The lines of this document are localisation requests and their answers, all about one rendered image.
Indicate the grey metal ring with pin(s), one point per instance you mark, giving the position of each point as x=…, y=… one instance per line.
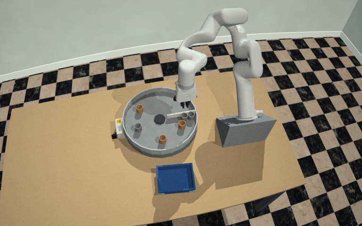
x=184, y=115
x=138, y=129
x=190, y=118

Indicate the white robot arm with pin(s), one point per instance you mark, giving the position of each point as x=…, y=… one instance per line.
x=192, y=61

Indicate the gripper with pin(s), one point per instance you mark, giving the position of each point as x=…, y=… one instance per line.
x=185, y=95

